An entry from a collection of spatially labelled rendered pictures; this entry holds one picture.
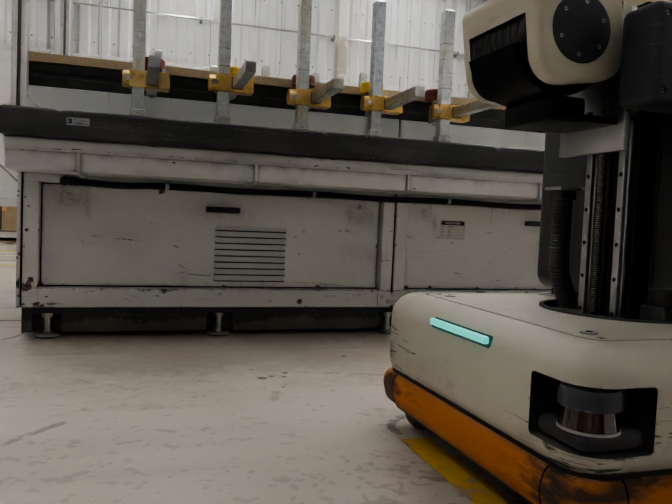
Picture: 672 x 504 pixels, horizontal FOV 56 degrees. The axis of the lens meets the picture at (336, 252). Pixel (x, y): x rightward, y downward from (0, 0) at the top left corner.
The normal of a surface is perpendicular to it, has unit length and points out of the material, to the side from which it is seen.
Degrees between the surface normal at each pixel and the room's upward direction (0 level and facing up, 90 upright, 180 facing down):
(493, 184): 90
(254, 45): 90
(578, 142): 90
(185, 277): 90
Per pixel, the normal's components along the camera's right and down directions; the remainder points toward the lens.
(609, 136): -0.95, -0.02
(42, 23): 0.29, 0.06
